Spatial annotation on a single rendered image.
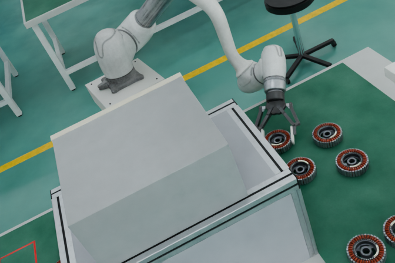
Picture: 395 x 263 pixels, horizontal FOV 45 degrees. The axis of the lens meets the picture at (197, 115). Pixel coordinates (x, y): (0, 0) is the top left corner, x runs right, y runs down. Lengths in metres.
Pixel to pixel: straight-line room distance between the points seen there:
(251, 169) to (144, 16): 1.22
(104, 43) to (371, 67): 1.22
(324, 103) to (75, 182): 1.17
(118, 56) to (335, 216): 1.27
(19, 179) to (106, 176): 2.59
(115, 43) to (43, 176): 1.62
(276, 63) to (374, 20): 2.04
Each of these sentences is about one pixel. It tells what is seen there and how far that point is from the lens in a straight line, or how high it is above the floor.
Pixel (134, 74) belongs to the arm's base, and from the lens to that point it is 2.45.
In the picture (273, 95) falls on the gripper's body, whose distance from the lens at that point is 1.95.
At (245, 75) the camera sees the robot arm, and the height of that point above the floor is 0.90.
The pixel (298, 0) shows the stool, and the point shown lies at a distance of 3.24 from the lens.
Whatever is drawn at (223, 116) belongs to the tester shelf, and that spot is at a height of 1.11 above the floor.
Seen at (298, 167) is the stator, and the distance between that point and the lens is 1.81.
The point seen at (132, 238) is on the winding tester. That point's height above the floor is 1.18.
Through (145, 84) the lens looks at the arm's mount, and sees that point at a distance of 2.38.
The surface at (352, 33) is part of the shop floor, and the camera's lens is 3.83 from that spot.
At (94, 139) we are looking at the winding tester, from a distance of 1.39.
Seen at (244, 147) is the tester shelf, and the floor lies 1.11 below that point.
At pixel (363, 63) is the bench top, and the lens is 2.26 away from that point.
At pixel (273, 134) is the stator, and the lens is 1.94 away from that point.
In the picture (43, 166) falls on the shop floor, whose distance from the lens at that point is 3.78.
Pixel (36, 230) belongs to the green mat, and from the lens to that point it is 2.15.
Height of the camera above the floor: 2.10
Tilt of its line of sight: 37 degrees down
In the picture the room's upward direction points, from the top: 23 degrees counter-clockwise
